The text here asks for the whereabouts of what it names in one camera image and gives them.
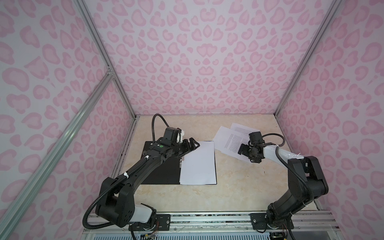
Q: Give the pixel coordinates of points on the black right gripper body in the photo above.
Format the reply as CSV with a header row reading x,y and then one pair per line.
x,y
252,156

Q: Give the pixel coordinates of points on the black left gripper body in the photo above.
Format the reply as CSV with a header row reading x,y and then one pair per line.
x,y
180,148

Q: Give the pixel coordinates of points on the printed paper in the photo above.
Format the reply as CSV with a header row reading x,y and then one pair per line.
x,y
228,142
243,129

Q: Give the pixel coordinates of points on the white paper sheet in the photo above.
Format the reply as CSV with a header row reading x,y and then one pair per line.
x,y
199,166

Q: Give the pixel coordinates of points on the red folder black inside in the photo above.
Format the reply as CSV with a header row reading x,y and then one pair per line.
x,y
166,174

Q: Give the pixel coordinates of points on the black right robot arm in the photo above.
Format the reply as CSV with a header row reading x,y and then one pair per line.
x,y
306,181

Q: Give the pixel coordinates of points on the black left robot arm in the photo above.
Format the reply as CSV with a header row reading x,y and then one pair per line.
x,y
115,204

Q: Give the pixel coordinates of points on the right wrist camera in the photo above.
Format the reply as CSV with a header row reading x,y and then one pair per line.
x,y
255,138

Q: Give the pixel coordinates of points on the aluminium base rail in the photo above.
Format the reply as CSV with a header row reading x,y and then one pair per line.
x,y
306,225

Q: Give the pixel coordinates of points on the right corner aluminium post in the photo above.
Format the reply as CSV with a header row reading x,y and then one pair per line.
x,y
328,19

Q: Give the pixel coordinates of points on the corner aluminium post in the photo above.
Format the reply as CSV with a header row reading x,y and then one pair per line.
x,y
328,19
91,26

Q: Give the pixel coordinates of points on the left corner aluminium post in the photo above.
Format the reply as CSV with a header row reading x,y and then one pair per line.
x,y
91,26

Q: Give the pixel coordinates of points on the diagonal aluminium frame bar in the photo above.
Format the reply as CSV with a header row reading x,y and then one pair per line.
x,y
20,205

